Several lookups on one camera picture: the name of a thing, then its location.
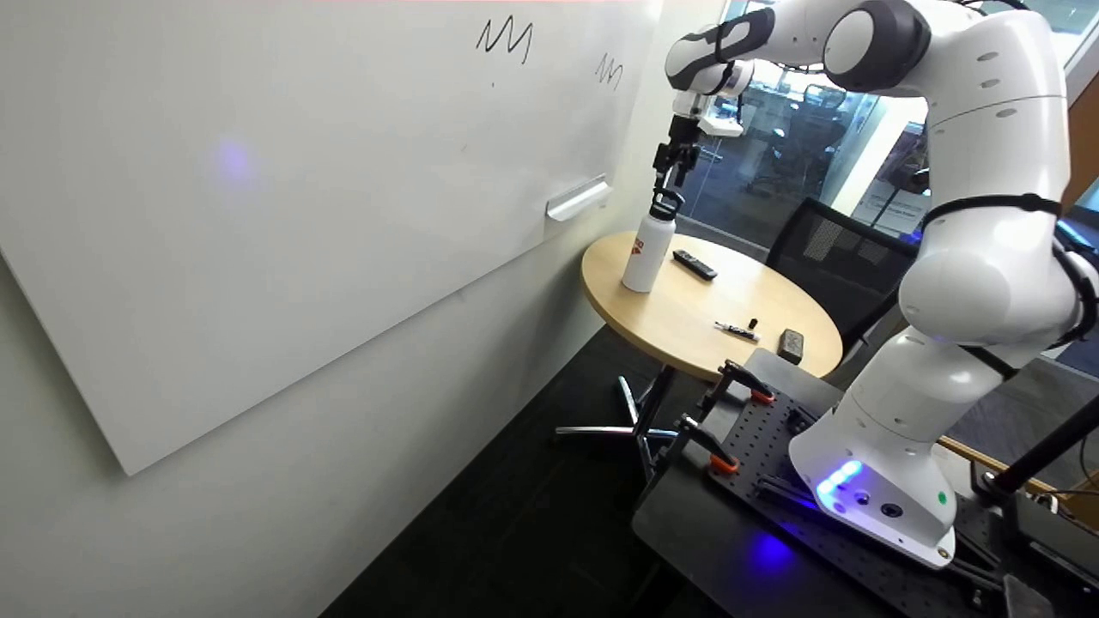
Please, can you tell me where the black clamp with orange tip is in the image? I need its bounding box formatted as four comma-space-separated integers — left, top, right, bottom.
719, 362, 781, 413
676, 413, 746, 480

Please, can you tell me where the chrome table leg base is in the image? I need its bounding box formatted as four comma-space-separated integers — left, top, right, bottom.
553, 364, 679, 462

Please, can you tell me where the white whiteboard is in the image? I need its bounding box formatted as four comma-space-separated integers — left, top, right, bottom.
0, 0, 735, 480

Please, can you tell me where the black stand pole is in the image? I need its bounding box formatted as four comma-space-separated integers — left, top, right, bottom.
978, 390, 1099, 507

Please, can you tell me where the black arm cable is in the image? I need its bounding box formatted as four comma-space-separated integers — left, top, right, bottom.
924, 189, 1099, 380

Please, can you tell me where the white bottle with red logo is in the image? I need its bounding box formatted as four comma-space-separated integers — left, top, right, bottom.
619, 208, 685, 300

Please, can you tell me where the black office chair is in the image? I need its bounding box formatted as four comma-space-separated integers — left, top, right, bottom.
764, 197, 922, 349

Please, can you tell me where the black remote control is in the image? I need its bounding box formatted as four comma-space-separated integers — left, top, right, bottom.
670, 243, 721, 285

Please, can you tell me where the white marker pen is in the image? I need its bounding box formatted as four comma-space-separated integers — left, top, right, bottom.
711, 316, 764, 343

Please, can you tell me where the black whiteboard eraser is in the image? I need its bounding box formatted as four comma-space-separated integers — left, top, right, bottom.
775, 325, 811, 366

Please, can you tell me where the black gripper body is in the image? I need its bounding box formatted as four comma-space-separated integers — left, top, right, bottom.
648, 111, 703, 179

